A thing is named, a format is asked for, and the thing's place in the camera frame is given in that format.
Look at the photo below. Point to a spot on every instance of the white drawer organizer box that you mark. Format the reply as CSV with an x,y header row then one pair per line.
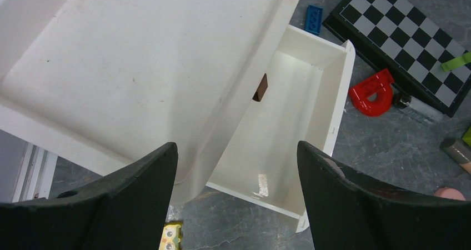
x,y
102,83

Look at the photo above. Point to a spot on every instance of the red lego arch piece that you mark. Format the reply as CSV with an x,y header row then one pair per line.
x,y
373,96

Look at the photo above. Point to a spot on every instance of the green lego plate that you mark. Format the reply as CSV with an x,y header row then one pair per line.
x,y
456,62

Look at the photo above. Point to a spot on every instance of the black grey checkerboard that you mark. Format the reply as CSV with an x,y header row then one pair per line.
x,y
395,35

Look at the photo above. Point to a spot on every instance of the clear vial black cap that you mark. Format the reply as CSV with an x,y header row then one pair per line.
x,y
417,109

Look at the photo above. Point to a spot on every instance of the yellow owl number block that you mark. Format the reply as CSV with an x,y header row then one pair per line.
x,y
171,236

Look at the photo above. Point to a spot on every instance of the concealer tube grey cap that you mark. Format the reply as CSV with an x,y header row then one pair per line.
x,y
458,151

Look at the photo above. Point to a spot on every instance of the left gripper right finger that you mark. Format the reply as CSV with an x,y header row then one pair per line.
x,y
348,209

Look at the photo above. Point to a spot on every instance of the green lego brick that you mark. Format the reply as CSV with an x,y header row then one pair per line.
x,y
467,137

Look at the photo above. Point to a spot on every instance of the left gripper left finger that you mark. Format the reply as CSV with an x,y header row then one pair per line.
x,y
124,210

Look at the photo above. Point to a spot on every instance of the small blue lego brick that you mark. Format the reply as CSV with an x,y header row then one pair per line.
x,y
313,20

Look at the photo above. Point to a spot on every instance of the pink round powder puff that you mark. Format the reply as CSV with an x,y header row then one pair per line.
x,y
449,193

